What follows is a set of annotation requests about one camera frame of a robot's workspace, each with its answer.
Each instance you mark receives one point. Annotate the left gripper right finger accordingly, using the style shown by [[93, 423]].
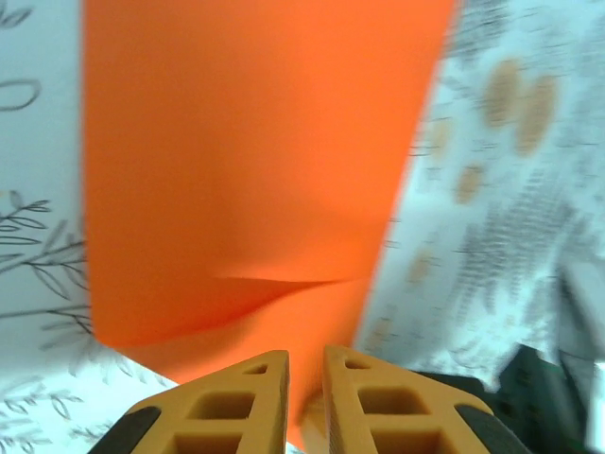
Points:
[[340, 406]]

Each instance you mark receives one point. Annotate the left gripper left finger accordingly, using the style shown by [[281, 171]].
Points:
[[269, 406]]

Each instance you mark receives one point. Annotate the orange cloth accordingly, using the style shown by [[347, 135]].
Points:
[[246, 165]]

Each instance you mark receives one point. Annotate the floral table mat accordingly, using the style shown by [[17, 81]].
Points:
[[496, 213]]

